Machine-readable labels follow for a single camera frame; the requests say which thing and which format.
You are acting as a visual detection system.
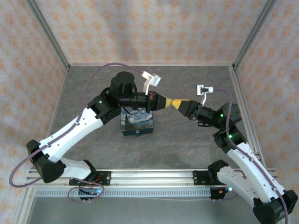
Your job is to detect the aluminium side rail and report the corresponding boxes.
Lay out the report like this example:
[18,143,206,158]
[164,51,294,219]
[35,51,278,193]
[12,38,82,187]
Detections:
[228,65,267,169]

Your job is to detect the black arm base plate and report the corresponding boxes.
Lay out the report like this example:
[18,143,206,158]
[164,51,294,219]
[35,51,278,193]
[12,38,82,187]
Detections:
[192,169,219,186]
[69,170,112,187]

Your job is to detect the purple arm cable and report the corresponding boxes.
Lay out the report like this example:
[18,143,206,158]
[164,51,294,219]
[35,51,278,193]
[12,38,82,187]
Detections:
[213,88,289,224]
[8,62,143,204]

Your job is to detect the aluminium frame post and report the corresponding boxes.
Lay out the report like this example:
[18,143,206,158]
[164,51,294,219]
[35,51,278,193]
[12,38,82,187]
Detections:
[25,0,71,70]
[232,0,278,70]

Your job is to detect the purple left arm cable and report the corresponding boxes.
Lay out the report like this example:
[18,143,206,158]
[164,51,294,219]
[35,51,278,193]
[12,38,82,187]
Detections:
[8,62,143,204]

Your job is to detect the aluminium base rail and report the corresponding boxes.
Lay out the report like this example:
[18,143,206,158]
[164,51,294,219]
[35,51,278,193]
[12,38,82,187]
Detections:
[25,168,280,188]

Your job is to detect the starry night print box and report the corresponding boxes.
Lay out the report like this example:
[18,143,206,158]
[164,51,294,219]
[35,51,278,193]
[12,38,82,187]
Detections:
[119,107,155,137]

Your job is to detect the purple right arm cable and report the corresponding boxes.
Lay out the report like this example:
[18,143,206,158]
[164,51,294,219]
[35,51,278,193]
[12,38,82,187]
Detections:
[213,88,289,224]

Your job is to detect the electronics board with light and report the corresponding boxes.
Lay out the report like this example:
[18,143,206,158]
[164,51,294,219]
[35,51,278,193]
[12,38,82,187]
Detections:
[78,187,105,197]
[209,186,234,201]

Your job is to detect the slotted grey cable duct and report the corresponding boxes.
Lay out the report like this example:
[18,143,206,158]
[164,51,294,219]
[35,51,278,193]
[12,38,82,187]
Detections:
[34,188,212,198]

